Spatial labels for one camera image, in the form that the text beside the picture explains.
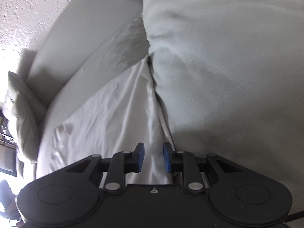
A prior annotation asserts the white printed t-shirt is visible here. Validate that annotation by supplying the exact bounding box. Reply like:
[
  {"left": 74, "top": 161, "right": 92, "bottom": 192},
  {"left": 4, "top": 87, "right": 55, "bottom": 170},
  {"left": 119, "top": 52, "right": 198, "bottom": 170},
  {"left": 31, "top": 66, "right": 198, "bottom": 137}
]
[{"left": 36, "top": 58, "right": 172, "bottom": 184}]

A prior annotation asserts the person's hand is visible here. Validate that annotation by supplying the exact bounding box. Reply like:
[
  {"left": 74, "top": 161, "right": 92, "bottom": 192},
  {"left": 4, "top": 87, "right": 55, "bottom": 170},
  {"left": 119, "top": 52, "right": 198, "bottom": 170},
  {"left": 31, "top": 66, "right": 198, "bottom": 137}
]
[{"left": 1, "top": 180, "right": 24, "bottom": 227}]

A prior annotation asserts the large grey cushion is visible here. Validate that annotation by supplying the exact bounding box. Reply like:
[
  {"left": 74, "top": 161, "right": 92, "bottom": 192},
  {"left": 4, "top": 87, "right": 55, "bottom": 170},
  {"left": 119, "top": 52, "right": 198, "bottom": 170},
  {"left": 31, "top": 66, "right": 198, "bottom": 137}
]
[{"left": 143, "top": 0, "right": 303, "bottom": 212}]

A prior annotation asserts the small grey throw pillow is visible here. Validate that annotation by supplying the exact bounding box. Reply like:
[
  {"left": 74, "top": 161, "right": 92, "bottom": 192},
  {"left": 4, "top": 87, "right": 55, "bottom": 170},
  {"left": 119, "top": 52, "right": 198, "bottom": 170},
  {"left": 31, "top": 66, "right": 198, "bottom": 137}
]
[{"left": 3, "top": 72, "right": 46, "bottom": 163}]

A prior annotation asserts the light grey sofa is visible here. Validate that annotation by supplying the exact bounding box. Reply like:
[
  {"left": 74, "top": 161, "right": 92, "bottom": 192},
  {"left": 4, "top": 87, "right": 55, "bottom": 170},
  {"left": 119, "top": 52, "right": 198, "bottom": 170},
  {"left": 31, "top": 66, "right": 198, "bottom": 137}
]
[{"left": 26, "top": 0, "right": 149, "bottom": 178}]

